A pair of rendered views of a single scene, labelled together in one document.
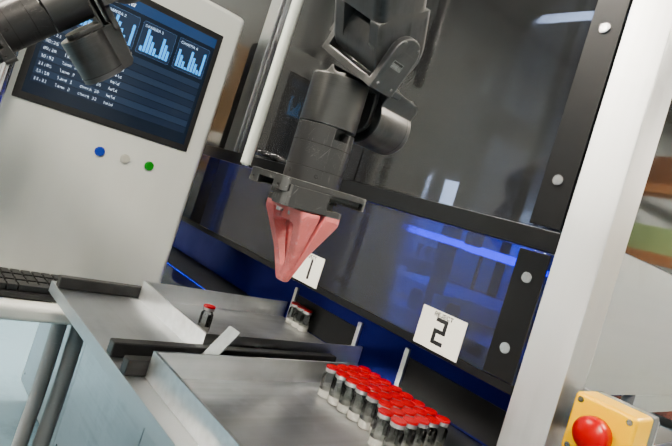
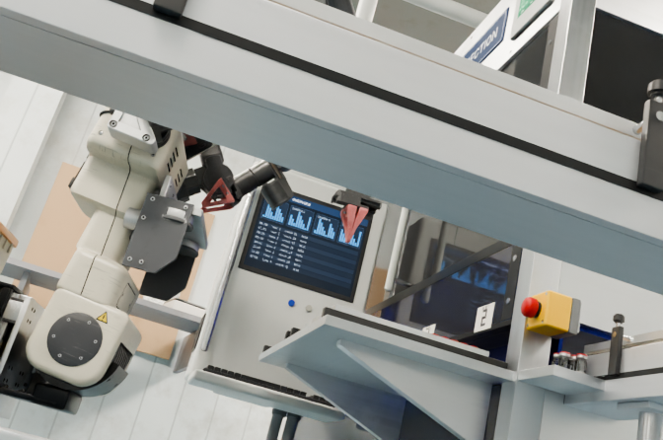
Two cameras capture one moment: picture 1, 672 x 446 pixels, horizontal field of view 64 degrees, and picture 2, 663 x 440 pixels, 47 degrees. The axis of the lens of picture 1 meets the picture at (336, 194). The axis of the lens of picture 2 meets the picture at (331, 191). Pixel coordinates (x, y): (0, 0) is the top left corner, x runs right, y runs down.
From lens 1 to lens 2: 1.25 m
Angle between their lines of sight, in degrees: 36
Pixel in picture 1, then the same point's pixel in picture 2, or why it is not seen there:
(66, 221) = not seen: hidden behind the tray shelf
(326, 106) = not seen: hidden behind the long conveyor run
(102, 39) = (278, 184)
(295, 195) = (343, 196)
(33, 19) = (249, 179)
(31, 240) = (249, 366)
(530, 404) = (517, 321)
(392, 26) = not seen: hidden behind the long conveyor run
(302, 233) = (350, 214)
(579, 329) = (533, 266)
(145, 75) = (319, 249)
